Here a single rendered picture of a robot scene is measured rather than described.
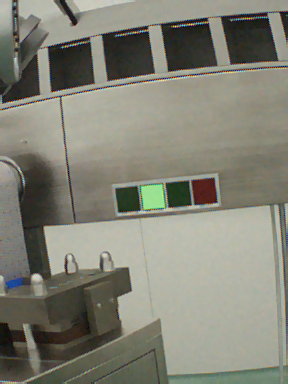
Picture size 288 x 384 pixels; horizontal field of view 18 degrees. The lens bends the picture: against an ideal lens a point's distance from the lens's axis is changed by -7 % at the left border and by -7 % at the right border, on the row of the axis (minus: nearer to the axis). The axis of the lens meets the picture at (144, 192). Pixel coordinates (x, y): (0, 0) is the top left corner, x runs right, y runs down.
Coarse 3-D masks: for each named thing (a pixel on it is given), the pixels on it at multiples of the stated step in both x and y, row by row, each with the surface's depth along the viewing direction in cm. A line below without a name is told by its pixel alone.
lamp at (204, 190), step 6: (198, 180) 201; (204, 180) 201; (210, 180) 200; (198, 186) 202; (204, 186) 201; (210, 186) 200; (198, 192) 202; (204, 192) 201; (210, 192) 201; (198, 198) 202; (204, 198) 201; (210, 198) 201
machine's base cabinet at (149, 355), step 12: (156, 336) 211; (132, 348) 199; (144, 348) 204; (156, 348) 210; (108, 360) 188; (120, 360) 193; (132, 360) 198; (144, 360) 204; (156, 360) 210; (84, 372) 178; (96, 372) 182; (108, 372) 187; (120, 372) 192; (132, 372) 198; (144, 372) 203; (156, 372) 209
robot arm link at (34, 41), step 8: (32, 32) 104; (40, 32) 104; (48, 32) 106; (24, 40) 103; (32, 40) 103; (40, 40) 104; (24, 48) 103; (32, 48) 103; (24, 56) 103; (32, 56) 109; (24, 64) 107; (0, 88) 106; (8, 88) 108
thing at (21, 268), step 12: (0, 216) 202; (12, 216) 207; (0, 228) 202; (12, 228) 207; (0, 240) 201; (12, 240) 206; (24, 240) 211; (0, 252) 201; (12, 252) 205; (24, 252) 210; (0, 264) 200; (12, 264) 205; (24, 264) 210; (12, 276) 204
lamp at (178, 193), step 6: (168, 186) 204; (174, 186) 204; (180, 186) 203; (186, 186) 203; (168, 192) 205; (174, 192) 204; (180, 192) 203; (186, 192) 203; (168, 198) 205; (174, 198) 204; (180, 198) 204; (186, 198) 203; (174, 204) 204; (180, 204) 204; (186, 204) 203
